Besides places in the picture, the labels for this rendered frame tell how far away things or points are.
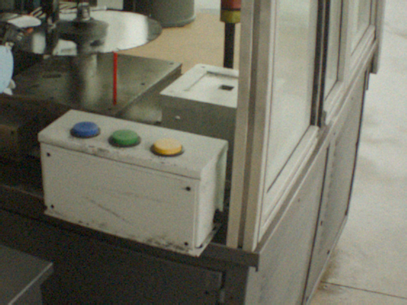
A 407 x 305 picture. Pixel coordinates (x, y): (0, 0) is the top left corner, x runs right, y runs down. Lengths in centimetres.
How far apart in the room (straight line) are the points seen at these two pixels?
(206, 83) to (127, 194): 33
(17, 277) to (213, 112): 46
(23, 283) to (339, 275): 152
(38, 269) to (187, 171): 27
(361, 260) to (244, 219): 141
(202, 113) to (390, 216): 164
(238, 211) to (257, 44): 26
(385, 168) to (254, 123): 216
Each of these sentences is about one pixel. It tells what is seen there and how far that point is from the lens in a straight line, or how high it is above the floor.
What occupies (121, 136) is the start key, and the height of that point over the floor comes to 91.
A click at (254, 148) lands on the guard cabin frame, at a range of 105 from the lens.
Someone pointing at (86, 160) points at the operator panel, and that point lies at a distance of 112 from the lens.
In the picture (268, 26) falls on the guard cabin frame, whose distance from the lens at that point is 98.
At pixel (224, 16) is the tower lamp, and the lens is 149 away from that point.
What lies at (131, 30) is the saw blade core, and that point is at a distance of 149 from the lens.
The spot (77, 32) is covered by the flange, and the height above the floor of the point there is 96.
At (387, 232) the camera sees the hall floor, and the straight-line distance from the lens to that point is 269.
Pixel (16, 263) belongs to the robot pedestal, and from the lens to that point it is 110.
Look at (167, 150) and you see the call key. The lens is 107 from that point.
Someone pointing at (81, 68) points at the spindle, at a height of 87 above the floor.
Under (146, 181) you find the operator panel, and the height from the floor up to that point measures 86.
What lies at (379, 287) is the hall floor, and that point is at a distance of 238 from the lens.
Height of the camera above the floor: 137
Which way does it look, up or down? 25 degrees down
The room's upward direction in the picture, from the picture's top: 2 degrees clockwise
